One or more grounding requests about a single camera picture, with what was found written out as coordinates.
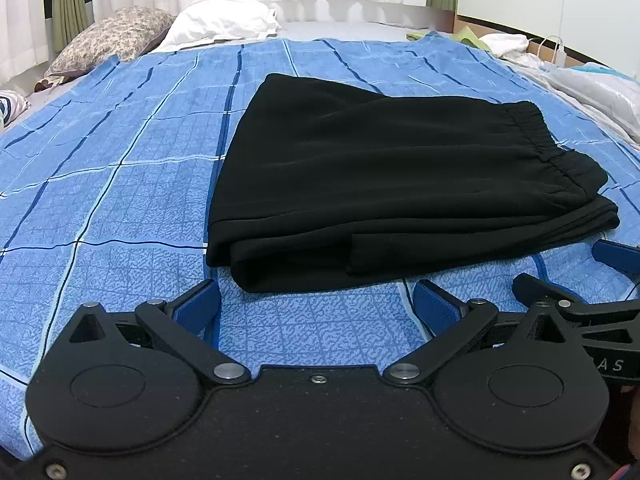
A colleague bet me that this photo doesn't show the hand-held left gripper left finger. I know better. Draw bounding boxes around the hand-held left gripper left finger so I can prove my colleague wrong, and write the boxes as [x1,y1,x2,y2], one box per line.
[67,279,252,387]

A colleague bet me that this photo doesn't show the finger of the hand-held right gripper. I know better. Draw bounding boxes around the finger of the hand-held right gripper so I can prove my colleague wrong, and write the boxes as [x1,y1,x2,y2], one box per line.
[591,239,640,282]
[512,272,640,322]

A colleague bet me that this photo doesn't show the wooden headboard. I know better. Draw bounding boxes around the wooden headboard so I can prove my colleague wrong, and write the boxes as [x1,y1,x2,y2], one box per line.
[451,10,640,70]

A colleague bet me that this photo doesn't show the floral pillow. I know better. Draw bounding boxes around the floral pillow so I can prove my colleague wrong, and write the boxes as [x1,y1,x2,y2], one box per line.
[44,5,177,80]

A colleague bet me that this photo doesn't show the light green cloth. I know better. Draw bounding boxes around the light green cloth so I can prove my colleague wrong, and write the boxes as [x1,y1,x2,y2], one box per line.
[406,26,482,47]

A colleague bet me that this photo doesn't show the white pillow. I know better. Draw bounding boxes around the white pillow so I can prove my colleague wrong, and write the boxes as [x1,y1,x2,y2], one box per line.
[145,0,283,53]

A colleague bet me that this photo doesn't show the white cloth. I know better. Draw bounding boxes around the white cloth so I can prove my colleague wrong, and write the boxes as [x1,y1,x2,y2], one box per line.
[479,33,532,60]

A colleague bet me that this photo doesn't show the black pants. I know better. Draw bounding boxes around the black pants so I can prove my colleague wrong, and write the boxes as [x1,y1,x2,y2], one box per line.
[205,72,621,294]

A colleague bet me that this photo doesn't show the blue checked blanket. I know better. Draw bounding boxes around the blue checked blanket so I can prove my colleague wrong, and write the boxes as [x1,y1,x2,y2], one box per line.
[0,37,640,461]

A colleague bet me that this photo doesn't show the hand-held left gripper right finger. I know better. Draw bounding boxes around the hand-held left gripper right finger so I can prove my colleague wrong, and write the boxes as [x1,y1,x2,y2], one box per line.
[382,280,584,389]

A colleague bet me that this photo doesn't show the navy striped cloth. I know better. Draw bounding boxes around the navy striped cloth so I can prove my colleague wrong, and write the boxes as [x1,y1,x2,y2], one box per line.
[0,89,29,130]

